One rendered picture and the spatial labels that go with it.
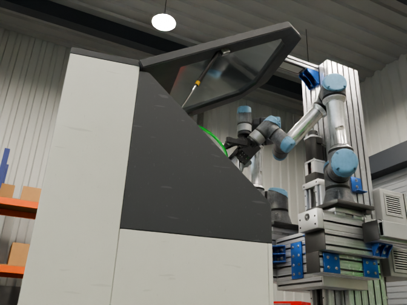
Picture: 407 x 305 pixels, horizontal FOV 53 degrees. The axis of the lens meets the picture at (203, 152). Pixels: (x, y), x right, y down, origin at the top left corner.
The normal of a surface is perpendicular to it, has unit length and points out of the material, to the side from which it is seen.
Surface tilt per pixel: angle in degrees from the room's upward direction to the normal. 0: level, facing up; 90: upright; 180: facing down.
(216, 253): 90
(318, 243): 90
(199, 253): 90
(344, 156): 98
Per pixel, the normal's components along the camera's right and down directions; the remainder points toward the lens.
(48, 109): 0.43, -0.34
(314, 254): -0.90, -0.21
